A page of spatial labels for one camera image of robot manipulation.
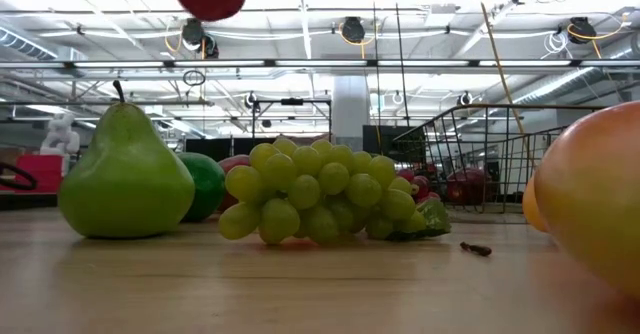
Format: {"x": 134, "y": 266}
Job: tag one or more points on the red box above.
{"x": 45, "y": 174}

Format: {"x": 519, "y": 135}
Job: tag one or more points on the black monitor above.
{"x": 375, "y": 139}

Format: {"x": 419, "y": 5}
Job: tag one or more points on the black metal stand frame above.
{"x": 292, "y": 101}

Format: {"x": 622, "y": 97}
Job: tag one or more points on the white pillar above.
{"x": 350, "y": 109}

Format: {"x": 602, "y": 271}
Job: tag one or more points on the white robot statue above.
{"x": 60, "y": 134}

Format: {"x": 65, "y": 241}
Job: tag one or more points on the green pear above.
{"x": 125, "y": 174}

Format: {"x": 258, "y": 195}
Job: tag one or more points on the small brown stem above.
{"x": 475, "y": 249}

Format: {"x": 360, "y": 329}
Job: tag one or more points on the black table frame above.
{"x": 30, "y": 201}

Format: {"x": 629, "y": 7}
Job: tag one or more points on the green lime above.
{"x": 207, "y": 186}

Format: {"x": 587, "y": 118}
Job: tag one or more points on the red bell pepper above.
{"x": 595, "y": 194}

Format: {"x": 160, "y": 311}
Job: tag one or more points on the black partition panel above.
{"x": 220, "y": 146}

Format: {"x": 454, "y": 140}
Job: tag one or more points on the green grape bunch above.
{"x": 305, "y": 191}

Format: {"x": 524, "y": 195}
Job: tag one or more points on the purple grape bunch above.
{"x": 421, "y": 184}

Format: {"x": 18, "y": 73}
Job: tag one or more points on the ceiling light strip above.
{"x": 320, "y": 63}

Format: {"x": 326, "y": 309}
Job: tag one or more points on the yellow orange mango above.
{"x": 532, "y": 209}

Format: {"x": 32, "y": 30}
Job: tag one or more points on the dark maroon fruit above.
{"x": 467, "y": 186}

